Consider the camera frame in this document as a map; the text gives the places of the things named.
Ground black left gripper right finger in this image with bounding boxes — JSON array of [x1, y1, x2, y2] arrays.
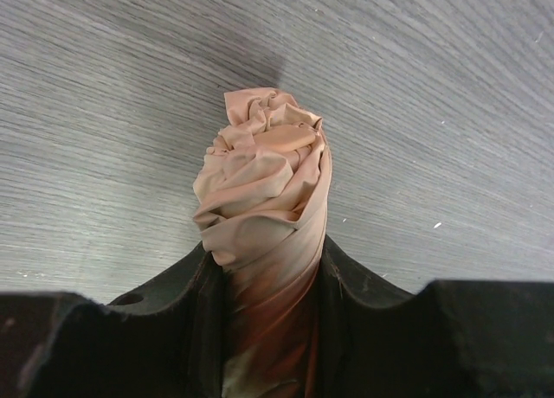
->
[[317, 239, 553, 397]]

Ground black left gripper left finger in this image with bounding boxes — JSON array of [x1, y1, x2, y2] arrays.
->
[[1, 247, 224, 397]]

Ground beige and black umbrella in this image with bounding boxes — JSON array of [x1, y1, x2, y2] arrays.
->
[[193, 87, 332, 397]]

